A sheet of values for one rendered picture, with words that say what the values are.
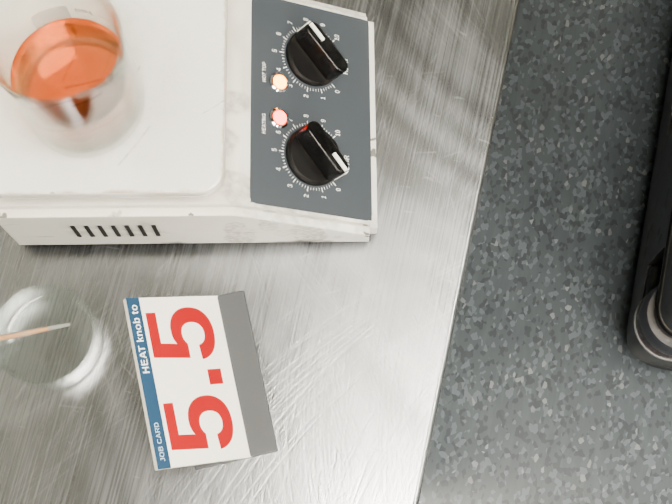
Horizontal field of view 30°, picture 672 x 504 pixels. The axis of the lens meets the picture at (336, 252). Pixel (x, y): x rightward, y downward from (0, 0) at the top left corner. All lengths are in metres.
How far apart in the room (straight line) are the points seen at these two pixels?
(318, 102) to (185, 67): 0.08
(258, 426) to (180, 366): 0.05
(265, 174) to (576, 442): 0.87
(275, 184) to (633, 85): 0.98
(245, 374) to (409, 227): 0.12
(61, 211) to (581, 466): 0.91
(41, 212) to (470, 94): 0.25
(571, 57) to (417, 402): 0.95
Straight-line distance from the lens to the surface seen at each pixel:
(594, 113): 1.56
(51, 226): 0.67
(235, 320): 0.69
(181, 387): 0.66
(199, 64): 0.64
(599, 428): 1.46
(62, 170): 0.63
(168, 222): 0.65
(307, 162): 0.66
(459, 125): 0.72
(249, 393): 0.68
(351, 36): 0.70
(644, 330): 1.29
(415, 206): 0.71
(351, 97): 0.69
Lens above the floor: 1.42
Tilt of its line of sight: 75 degrees down
